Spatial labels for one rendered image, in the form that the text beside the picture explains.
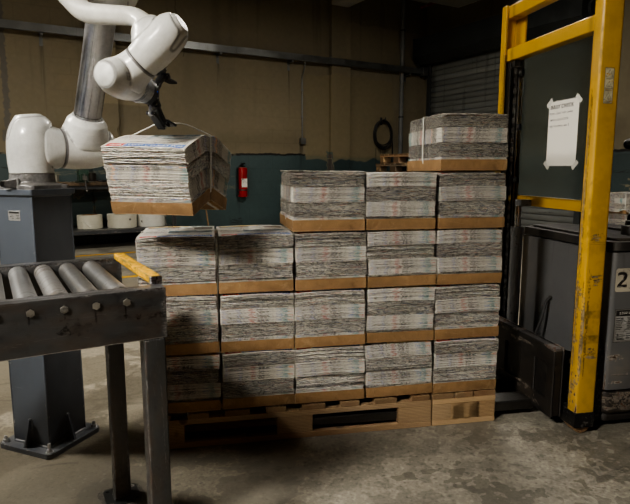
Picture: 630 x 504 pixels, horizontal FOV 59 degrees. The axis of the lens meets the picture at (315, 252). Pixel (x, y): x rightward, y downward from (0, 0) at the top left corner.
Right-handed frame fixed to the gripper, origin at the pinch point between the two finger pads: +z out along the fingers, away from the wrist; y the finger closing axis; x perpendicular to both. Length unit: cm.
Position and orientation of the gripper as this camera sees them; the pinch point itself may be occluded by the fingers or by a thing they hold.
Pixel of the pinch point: (171, 102)
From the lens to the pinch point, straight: 204.8
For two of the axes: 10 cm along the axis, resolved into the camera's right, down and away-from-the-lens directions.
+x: 9.8, 0.5, -1.9
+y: -0.4, 10.0, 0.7
